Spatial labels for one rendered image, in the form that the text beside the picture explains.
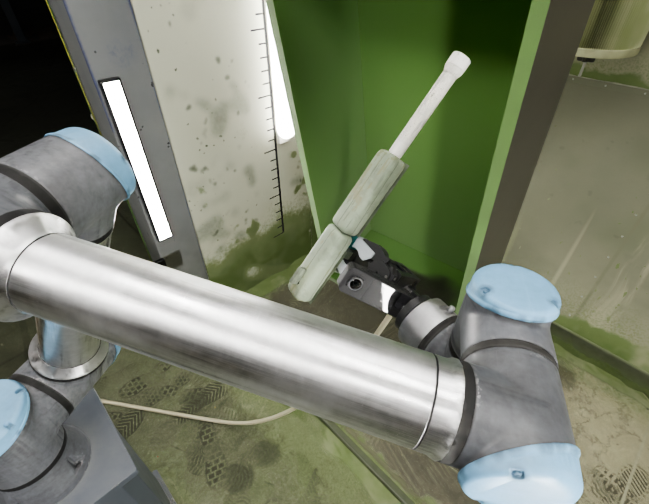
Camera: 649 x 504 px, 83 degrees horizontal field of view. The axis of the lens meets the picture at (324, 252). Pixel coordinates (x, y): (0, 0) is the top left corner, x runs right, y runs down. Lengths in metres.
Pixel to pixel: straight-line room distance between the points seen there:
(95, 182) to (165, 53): 1.00
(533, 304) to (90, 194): 0.52
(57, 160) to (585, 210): 2.05
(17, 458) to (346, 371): 0.81
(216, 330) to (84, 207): 0.27
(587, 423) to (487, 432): 1.71
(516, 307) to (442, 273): 1.25
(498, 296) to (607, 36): 1.58
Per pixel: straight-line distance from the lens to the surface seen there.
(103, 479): 1.14
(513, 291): 0.43
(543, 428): 0.36
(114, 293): 0.38
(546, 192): 2.19
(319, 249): 0.66
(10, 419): 0.98
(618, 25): 1.92
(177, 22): 1.51
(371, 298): 0.58
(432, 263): 1.68
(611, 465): 2.00
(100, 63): 1.43
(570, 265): 2.15
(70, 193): 0.53
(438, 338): 0.54
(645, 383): 2.23
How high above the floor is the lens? 1.61
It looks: 40 degrees down
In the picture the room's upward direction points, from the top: straight up
